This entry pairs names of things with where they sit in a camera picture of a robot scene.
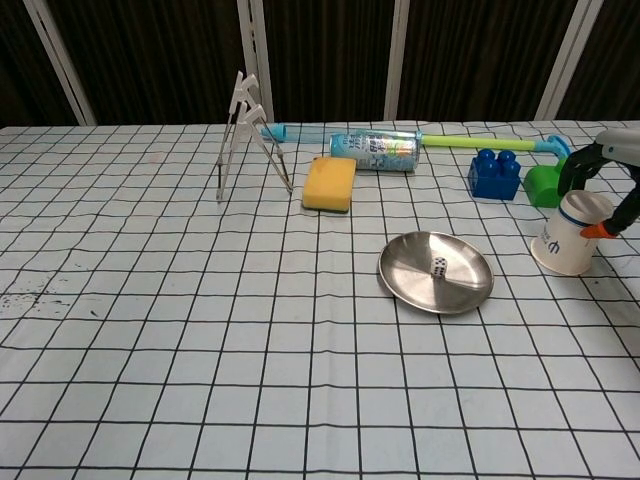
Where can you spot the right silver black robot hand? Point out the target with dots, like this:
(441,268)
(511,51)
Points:
(622,147)

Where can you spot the white paper cup blue print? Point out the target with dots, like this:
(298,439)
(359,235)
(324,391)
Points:
(560,245)

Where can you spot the round steel plate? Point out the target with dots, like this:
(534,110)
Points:
(405,272)

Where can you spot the green plastic building block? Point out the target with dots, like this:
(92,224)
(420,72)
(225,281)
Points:
(542,187)

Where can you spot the blue plastic building block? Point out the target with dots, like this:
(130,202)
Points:
(492,182)

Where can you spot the small white die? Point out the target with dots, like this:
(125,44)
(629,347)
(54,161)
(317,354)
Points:
(439,267)

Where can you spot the light blue drink can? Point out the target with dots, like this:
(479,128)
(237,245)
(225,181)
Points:
(375,150)

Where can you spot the yellow sponge green base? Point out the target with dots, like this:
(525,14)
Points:
(327,182)

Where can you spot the light blue checkered tablecloth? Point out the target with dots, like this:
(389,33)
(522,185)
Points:
(200,350)

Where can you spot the white metal frame post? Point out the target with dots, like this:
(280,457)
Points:
(397,50)
(60,65)
(562,55)
(252,40)

